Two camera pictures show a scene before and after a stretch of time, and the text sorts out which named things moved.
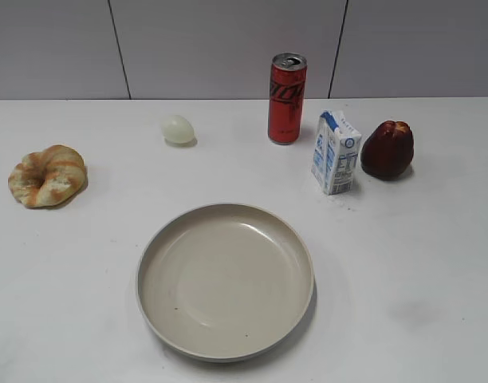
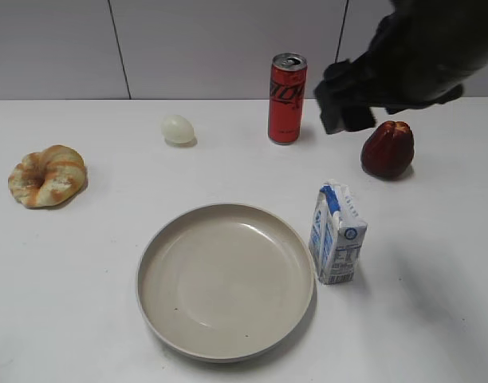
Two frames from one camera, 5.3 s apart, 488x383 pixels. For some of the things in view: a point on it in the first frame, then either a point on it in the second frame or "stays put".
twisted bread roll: [53, 178] stays put
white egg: [178, 132] stays put
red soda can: [287, 87] stays put
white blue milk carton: [336, 153] → [336, 234]
